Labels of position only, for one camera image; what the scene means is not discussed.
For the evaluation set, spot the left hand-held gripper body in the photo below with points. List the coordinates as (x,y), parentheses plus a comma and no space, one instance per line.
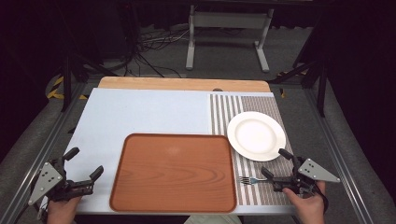
(46,180)

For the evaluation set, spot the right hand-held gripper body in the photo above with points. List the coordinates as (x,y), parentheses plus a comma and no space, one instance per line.
(313,171)

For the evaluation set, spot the silver fork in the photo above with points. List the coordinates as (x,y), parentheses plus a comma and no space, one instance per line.
(249,180)

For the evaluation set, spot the person's left hand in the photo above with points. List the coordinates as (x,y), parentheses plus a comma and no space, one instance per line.
(62,213)

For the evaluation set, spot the person's right hand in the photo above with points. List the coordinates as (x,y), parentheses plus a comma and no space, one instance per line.
(308,210)

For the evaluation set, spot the white round plate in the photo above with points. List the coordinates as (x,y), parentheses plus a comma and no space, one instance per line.
(256,136)

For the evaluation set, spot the grey striped placemat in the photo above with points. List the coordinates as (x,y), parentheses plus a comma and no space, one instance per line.
(264,102)

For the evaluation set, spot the yellow and black floor tape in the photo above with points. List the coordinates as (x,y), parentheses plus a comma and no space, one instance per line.
(53,91)

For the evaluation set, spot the person's light trousers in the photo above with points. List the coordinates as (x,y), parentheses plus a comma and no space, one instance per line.
(213,219)

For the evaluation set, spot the black tripod stand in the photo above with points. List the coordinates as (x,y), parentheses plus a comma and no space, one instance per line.
(321,90)
(66,81)

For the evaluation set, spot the brown wood-grain tray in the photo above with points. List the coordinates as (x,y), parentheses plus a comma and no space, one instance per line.
(172,174)

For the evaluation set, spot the light blue table mat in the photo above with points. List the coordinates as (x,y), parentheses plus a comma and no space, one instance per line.
(140,109)

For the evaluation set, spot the white metal stand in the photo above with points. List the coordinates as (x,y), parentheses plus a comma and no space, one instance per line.
(230,20)

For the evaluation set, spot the aluminium rail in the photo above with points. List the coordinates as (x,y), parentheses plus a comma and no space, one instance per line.
(339,155)
(40,155)

